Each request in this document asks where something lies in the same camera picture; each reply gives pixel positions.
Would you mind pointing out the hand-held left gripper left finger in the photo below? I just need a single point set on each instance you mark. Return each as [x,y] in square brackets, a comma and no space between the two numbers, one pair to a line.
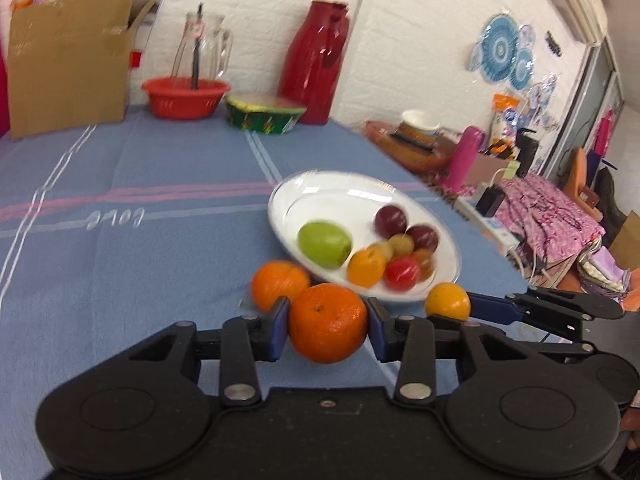
[280,330]

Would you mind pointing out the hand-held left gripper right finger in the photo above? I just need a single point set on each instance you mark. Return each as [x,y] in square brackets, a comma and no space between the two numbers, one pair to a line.
[380,332]

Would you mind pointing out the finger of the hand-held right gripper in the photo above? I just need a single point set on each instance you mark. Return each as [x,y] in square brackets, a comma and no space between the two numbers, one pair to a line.
[565,342]
[492,308]

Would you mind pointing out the large orange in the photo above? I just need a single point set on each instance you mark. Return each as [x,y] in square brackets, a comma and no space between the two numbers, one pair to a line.
[327,322]
[280,285]

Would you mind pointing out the small yellow-orange tangerine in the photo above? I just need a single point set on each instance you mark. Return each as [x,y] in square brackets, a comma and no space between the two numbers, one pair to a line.
[447,301]
[366,268]

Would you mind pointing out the bright red small fruit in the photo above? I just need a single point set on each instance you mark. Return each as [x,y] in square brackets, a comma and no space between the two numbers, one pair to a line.
[401,273]

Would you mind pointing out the reddish-brown small fruit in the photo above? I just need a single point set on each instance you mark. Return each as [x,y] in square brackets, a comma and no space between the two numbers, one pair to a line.
[426,263]

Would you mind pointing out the small brown round fruit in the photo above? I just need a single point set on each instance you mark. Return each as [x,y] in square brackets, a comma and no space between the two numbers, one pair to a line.
[401,244]
[380,251]

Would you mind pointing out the green mango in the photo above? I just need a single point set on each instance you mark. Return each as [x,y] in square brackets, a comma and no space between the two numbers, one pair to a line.
[323,243]

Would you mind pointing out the dark red plum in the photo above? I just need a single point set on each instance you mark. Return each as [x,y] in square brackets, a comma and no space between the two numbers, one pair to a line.
[391,220]
[424,238]

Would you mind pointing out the white plate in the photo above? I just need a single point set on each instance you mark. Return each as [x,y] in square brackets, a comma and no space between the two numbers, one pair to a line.
[330,200]

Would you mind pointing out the person's right hand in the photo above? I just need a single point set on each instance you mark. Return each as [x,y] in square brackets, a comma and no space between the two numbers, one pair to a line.
[632,425]

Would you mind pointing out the white power strip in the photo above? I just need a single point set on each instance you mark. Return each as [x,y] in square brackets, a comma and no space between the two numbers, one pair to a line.
[500,233]

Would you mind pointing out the pile of clothes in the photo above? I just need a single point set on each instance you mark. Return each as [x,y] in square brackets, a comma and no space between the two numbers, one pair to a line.
[610,270]

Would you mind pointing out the black charger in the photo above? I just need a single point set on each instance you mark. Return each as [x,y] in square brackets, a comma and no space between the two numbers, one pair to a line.
[490,200]

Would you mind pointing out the pink patterned cloth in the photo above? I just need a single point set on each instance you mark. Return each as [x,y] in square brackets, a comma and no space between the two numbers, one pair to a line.
[550,215]

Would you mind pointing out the beige small box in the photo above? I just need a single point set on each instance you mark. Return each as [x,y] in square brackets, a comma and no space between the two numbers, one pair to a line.
[492,164]

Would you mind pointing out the black garment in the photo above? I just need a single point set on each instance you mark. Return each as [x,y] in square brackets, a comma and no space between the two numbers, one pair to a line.
[610,200]

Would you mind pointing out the pink bottle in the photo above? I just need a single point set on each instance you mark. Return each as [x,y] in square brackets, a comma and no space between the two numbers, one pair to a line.
[462,160]

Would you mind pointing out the blue striped tablecloth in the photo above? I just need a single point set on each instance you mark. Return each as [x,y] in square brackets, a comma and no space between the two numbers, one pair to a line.
[150,240]

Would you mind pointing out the black pump bottle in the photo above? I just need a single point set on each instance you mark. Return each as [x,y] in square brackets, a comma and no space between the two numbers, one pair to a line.
[527,152]

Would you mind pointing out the orange chair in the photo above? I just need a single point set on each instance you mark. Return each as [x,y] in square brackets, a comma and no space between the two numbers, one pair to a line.
[582,175]

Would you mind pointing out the orange glass bowl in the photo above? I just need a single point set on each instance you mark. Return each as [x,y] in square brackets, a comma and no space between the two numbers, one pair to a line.
[400,159]

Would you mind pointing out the patterned bowl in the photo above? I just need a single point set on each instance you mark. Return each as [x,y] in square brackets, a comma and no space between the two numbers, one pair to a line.
[415,137]

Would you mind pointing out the orange and white snack packet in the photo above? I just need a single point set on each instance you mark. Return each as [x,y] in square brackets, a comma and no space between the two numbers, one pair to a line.
[505,120]

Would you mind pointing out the white small bowl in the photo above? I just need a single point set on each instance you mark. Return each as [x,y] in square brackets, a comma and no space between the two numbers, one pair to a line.
[420,121]

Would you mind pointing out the green instant noodle bowl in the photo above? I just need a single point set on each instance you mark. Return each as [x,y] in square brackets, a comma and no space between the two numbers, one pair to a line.
[260,120]

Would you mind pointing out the medium blue paper fan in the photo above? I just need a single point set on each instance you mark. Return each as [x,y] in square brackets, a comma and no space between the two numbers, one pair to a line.
[521,69]

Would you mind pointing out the red plastic basket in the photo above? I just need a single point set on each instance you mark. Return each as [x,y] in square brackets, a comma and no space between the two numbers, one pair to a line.
[185,105]

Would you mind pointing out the large blue paper fan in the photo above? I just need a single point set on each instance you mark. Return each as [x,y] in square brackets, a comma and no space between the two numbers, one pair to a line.
[497,47]

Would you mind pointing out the red thermos jug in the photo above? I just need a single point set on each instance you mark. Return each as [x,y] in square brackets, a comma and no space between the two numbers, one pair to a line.
[310,70]

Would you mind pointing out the glass pitcher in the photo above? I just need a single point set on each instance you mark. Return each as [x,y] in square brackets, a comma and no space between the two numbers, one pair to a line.
[216,55]

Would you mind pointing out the black stirring stick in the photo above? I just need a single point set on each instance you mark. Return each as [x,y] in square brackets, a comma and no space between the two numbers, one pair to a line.
[196,60]

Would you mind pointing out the cardboard box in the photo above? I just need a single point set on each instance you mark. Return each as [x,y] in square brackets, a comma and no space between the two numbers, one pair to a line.
[65,70]

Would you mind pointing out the pink tote bag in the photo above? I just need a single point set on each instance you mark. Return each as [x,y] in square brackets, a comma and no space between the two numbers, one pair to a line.
[3,100]

